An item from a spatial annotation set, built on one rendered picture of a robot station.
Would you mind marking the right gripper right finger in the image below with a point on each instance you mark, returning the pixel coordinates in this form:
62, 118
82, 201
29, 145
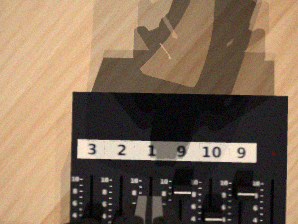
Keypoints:
164, 214

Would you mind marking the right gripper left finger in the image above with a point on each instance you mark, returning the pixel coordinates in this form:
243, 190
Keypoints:
132, 214

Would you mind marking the black lighting desk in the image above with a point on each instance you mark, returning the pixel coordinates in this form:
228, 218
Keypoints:
225, 148

